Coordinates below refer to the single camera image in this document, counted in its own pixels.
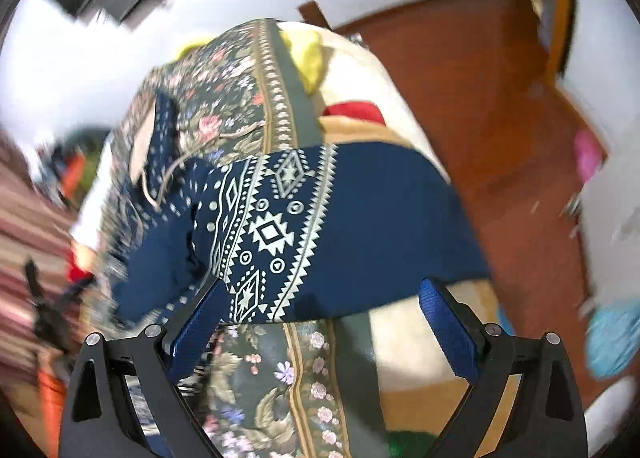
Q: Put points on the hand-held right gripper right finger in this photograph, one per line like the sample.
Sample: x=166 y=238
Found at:
x=450 y=330

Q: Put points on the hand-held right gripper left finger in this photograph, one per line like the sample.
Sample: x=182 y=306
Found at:
x=199 y=329

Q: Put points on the navy patterned garment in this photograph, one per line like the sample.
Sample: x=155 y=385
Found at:
x=375 y=218

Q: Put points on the cream printed blanket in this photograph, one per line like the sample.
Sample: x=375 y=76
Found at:
x=412 y=353

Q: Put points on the red plush toy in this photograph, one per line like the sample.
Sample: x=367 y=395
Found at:
x=80 y=270

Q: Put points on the light blue object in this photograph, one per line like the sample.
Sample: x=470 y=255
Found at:
x=612 y=338

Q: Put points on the white sheet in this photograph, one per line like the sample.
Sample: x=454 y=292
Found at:
x=92 y=198

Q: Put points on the striped curtain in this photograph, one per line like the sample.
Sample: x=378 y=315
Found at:
x=30 y=248

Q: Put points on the orange box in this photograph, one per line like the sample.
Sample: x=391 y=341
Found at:
x=72 y=176

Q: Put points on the pink object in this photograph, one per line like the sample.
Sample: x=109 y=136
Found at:
x=589 y=153

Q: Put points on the white cabinet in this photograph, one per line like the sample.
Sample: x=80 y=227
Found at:
x=610 y=138

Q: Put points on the dark floral blanket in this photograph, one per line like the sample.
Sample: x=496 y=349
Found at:
x=225 y=68

